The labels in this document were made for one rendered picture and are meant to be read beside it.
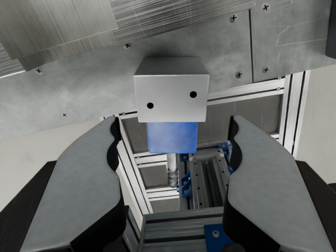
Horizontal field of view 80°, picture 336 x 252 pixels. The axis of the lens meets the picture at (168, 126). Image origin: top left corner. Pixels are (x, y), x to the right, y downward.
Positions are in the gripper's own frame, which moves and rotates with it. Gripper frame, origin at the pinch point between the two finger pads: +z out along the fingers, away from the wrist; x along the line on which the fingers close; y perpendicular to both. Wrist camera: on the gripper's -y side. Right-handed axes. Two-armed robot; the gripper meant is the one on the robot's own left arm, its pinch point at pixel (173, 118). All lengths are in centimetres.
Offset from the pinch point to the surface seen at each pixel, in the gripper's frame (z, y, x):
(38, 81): 7.4, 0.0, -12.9
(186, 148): 3.4, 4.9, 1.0
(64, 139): 87, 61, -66
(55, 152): 87, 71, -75
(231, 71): 7.5, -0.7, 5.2
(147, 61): 5.8, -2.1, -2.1
